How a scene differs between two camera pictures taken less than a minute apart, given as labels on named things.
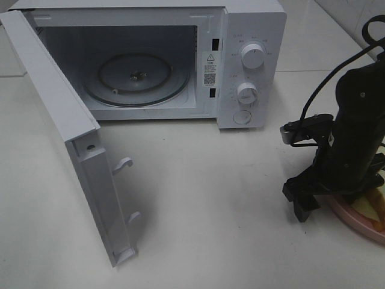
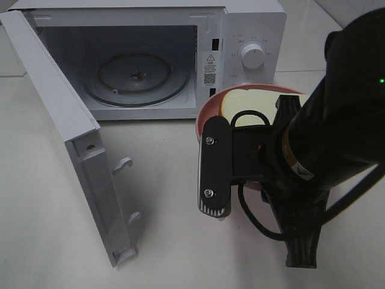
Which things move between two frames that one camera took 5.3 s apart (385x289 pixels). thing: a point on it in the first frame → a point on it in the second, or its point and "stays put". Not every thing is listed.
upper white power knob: (252, 56) stays put
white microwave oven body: (170, 60) stays put
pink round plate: (367, 226) → (211, 108)
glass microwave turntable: (135, 78) stays put
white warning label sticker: (209, 68) stays put
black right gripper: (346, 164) → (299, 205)
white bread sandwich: (371, 206) → (235, 100)
